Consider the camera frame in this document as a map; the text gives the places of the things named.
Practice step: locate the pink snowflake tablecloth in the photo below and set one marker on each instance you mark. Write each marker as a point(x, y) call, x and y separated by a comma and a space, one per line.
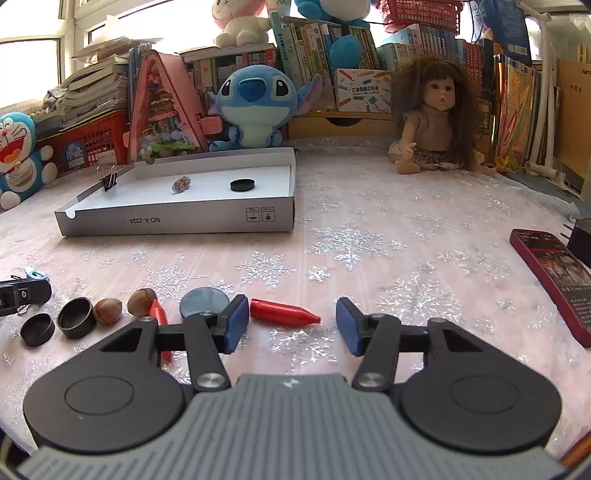
point(369, 221)

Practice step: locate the black binder clip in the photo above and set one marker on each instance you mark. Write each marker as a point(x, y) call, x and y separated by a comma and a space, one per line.
point(110, 183)

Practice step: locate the red smartphone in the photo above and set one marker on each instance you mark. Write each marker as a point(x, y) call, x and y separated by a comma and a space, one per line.
point(554, 272)

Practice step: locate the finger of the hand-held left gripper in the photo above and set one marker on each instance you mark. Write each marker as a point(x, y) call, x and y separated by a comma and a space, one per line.
point(32, 293)

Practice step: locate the brown haired baby doll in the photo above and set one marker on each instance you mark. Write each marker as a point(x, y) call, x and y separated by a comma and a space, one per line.
point(438, 99)

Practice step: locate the blue package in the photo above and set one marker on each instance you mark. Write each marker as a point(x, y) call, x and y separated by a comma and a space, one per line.
point(512, 27)

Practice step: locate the white cardboard box tray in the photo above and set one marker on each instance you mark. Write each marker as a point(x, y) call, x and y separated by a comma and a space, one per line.
point(184, 221)

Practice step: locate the pile of books and papers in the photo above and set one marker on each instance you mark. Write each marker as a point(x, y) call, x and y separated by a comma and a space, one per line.
point(92, 87)

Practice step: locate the red mesh basket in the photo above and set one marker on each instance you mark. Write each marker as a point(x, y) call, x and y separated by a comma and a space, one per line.
point(420, 16)

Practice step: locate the colourful pencil print box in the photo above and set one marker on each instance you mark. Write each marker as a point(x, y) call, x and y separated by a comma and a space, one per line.
point(362, 90)

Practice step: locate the brown hazelnut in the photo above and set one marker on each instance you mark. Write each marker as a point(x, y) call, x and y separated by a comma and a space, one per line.
point(107, 311)
point(138, 302)

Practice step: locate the dark grey disc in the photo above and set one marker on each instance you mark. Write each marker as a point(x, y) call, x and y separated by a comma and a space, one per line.
point(203, 300)

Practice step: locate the window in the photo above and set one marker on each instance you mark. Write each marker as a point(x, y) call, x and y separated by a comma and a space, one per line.
point(27, 69)

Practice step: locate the black round cap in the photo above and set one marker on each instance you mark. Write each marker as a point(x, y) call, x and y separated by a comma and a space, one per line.
point(243, 186)

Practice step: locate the black low lid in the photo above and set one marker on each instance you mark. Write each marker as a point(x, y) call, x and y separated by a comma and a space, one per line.
point(38, 331)

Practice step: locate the white pipe rack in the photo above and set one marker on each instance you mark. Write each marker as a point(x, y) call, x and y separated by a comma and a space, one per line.
point(547, 92)

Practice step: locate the red plastic crate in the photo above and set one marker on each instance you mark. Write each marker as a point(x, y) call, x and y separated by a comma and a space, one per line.
point(92, 143)

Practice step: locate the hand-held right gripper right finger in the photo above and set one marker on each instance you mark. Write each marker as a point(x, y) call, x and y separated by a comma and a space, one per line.
point(348, 330)

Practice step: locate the blue robot cat plush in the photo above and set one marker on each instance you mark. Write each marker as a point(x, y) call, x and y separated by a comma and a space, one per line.
point(18, 152)

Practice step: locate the row of upright books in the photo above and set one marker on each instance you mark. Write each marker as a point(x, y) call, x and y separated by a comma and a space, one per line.
point(304, 46)

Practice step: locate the brown cardboard board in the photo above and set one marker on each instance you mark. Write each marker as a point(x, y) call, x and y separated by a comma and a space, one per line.
point(575, 115)

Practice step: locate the small multicolour glass trinket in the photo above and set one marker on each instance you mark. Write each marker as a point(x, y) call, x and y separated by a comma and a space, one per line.
point(180, 184)

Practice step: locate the white paper cup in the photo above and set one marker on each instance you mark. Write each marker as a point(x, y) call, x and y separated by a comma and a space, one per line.
point(280, 5)

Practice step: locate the pink triangular miniature house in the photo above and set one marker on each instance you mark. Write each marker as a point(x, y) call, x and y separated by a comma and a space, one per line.
point(161, 106)

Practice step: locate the wooden drawer organizer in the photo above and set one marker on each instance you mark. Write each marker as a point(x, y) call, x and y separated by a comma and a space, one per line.
point(314, 124)

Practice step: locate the blue hair clip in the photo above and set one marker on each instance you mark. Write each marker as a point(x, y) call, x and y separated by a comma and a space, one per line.
point(36, 273)

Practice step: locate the shiny orange folders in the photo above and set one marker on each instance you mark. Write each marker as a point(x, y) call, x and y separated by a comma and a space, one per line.
point(521, 106)

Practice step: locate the large blue plush toy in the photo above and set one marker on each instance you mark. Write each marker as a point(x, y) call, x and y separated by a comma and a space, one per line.
point(344, 50)

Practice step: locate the pink bunny plush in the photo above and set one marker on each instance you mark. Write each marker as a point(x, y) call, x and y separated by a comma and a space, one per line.
point(240, 23)

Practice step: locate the red crayon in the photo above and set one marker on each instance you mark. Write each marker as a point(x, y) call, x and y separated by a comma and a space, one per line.
point(277, 311)
point(158, 313)

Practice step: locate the blue alien plush toy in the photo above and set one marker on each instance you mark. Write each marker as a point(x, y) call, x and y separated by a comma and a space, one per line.
point(251, 110)

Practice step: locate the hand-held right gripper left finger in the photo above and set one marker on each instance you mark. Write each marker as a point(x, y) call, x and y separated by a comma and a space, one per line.
point(235, 323)

